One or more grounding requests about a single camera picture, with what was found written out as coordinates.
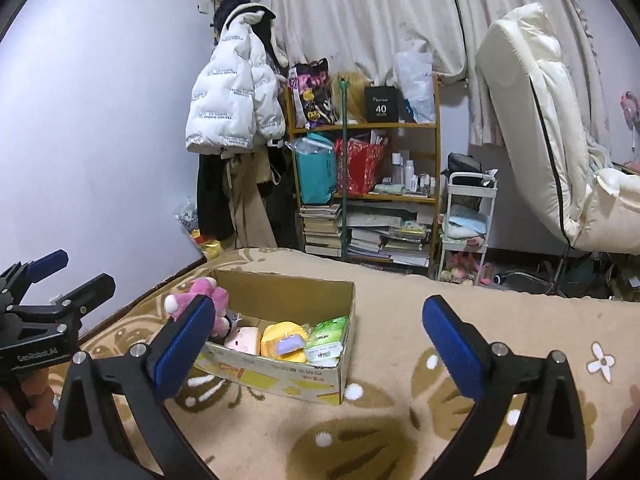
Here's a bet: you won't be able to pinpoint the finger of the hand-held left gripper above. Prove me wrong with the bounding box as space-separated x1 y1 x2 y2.
20 273 117 333
0 249 70 306

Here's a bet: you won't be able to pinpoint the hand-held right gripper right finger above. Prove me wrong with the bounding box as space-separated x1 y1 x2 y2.
421 295 587 480

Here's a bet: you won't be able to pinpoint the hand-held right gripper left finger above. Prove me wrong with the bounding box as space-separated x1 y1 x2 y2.
50 294 217 480

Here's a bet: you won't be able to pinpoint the pink plush toy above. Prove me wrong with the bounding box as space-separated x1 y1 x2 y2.
164 276 232 337

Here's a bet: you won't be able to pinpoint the brown cardboard box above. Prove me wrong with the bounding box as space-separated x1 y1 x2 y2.
192 269 357 406

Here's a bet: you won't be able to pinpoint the small lilac soft pouch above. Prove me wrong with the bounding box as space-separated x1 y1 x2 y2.
276 335 306 358

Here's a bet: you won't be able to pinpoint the green tissue packet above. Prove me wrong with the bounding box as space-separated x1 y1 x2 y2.
304 316 349 366

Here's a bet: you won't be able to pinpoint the person's left hand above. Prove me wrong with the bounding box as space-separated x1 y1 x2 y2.
22 367 60 433

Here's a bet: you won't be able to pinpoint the pink swirl plush roll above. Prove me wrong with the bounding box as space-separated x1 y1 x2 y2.
224 326 261 356

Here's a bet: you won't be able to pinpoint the pink plush toys on cart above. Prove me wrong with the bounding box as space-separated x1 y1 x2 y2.
440 250 488 286

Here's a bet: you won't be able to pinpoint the yellow plush toy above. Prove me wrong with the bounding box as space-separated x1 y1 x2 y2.
260 321 313 363

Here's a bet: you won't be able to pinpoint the beige printed blanket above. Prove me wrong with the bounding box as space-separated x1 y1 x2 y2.
80 246 640 480

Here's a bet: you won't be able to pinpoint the yellow red floor items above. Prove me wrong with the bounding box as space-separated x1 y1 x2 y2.
192 230 221 261

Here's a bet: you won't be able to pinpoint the folded blue white cloths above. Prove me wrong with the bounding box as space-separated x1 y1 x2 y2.
442 215 488 240

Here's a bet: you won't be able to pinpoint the wide stack of books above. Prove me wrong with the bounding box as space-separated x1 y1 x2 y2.
346 205 433 267

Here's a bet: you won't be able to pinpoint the plastic bag of small toys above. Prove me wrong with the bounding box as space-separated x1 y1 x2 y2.
175 197 201 233

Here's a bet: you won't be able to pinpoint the black hanging trousers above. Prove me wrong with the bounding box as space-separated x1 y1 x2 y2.
196 152 236 241

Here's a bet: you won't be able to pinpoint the beige hanging trousers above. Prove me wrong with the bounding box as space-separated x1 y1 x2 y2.
227 152 278 248

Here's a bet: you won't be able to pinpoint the white trolley cart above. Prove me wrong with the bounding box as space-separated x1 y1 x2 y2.
436 171 498 286

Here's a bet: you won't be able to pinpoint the dark hanging coat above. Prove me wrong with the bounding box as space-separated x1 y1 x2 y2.
265 145 306 251

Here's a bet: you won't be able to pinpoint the narrow stack of books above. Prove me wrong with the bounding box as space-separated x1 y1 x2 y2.
299 203 343 258

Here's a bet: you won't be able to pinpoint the group of white cosmetic bottles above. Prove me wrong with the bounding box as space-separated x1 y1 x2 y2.
382 152 437 196

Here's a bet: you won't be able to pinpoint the black bag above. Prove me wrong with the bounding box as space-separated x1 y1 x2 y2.
446 152 493 186

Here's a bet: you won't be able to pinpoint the green pole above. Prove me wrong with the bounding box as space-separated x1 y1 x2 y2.
336 77 351 263

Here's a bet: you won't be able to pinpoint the red gift bag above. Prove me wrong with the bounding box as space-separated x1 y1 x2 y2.
334 137 390 198

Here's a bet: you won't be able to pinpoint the teal bag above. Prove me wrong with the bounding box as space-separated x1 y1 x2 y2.
294 132 338 206

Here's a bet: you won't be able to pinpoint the wooden bookshelf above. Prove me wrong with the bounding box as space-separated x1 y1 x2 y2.
282 72 443 268

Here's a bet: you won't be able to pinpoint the white puffer jacket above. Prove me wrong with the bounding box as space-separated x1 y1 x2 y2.
185 2 287 153

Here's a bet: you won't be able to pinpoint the black cardboard box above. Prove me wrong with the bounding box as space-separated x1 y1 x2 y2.
364 85 403 123

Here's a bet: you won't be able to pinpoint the clear plastic bag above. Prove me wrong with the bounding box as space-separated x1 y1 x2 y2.
392 50 437 123

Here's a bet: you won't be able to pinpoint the blond wig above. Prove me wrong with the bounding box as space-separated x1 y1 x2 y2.
327 71 371 123

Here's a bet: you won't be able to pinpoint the cream padded chair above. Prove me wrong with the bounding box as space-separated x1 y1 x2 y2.
475 2 640 301

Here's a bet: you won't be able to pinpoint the printed tote bag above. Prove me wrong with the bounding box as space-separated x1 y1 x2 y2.
290 58 341 128

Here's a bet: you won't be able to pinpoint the pink round decoration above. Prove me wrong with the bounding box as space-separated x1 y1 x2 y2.
620 91 640 131

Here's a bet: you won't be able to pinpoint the black hooded garment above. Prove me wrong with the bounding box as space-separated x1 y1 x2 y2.
212 0 288 68

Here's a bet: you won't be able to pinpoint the cream curtain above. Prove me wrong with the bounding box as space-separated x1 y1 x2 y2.
262 0 608 146

